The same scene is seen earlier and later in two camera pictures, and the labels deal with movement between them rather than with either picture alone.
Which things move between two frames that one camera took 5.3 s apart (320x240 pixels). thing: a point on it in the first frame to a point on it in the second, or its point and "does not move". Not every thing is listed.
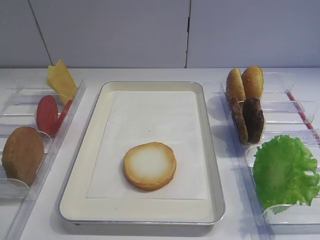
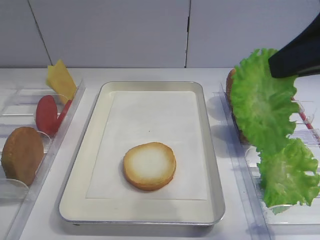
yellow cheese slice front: [63, 83] does not move
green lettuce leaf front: [281, 168] to [262, 105]
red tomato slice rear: [62, 115] does not move
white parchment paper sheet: [168, 117] does not move
